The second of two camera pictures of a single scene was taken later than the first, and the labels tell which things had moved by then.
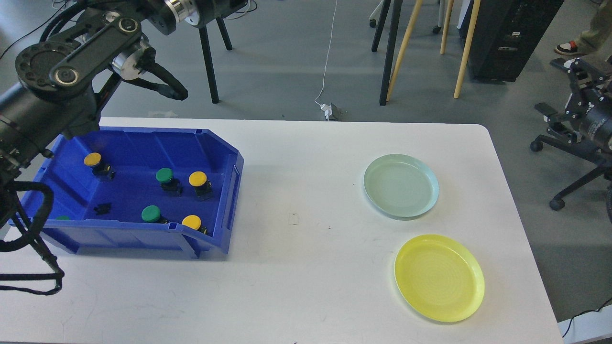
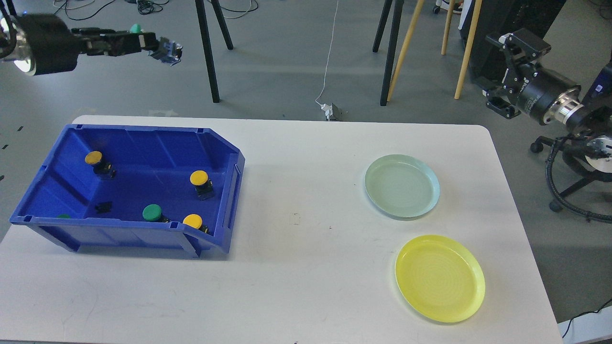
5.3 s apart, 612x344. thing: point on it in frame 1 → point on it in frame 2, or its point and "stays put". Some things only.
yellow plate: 440,277 stays put
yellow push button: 100,169 stays put
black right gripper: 583,100 → 538,88
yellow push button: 202,187 stays put
